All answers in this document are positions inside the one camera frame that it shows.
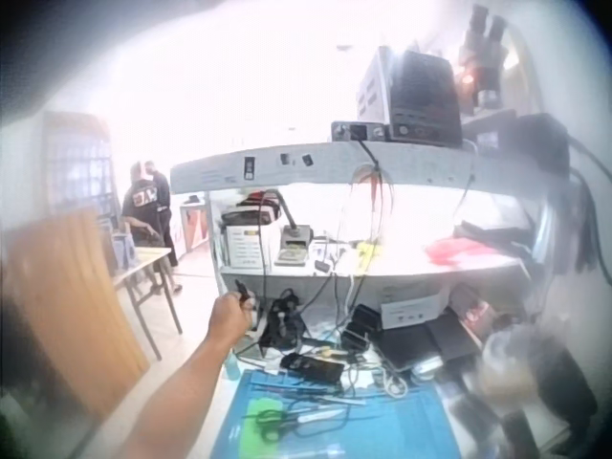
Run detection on black flat box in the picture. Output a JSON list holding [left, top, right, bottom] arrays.
[[424, 311, 480, 365]]

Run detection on silver tweezers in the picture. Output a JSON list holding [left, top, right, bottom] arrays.
[[251, 377, 367, 406]]

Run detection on black rework station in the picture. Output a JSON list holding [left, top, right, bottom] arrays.
[[387, 49, 466, 145]]

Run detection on folding table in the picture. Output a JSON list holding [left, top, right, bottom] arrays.
[[110, 245, 185, 362]]

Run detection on black scissors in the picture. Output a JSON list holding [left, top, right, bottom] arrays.
[[242, 405, 346, 444]]

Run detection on small blue bottle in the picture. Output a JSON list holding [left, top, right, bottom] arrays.
[[223, 352, 243, 383]]

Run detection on green pad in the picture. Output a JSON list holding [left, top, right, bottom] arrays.
[[245, 395, 290, 445]]

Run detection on black phone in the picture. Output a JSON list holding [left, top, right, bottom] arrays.
[[278, 352, 347, 384]]

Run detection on dark equipment case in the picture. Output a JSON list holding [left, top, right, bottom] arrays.
[[475, 112, 571, 169]]

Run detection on white flat box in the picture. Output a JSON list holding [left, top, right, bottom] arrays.
[[379, 292, 447, 331]]

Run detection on white coiled cable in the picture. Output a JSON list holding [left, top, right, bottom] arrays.
[[375, 366, 410, 399]]

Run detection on black microscope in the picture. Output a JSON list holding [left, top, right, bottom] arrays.
[[457, 3, 512, 110]]

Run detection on black soldering iron stand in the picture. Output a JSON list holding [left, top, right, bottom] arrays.
[[256, 292, 308, 354]]

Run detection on beige small scale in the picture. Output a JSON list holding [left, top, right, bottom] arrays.
[[273, 245, 311, 268]]

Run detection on grey gooseneck stand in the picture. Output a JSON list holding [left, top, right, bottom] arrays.
[[267, 189, 315, 251]]

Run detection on wooden board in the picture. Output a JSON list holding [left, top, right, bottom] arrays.
[[3, 207, 152, 415]]

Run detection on black charger dock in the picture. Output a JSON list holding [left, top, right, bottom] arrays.
[[339, 302, 384, 356]]

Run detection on white workbench shelf frame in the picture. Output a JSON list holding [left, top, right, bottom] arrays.
[[168, 139, 573, 294]]

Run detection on black tablet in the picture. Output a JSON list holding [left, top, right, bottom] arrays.
[[379, 323, 445, 373]]

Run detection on white soldering station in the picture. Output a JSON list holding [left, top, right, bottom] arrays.
[[222, 206, 284, 270]]

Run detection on blue work mat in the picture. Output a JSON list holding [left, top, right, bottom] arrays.
[[209, 369, 464, 459]]

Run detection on person's left hand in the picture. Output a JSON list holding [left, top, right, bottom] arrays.
[[206, 290, 257, 346]]

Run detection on black tool handle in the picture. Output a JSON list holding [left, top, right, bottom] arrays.
[[234, 278, 255, 312]]

